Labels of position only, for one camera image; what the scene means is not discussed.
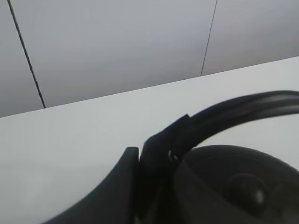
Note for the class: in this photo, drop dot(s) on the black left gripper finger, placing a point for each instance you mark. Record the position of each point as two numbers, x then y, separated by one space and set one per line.
112 201

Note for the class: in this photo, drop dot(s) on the black round teapot kettle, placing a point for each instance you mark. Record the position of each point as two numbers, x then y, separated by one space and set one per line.
182 182

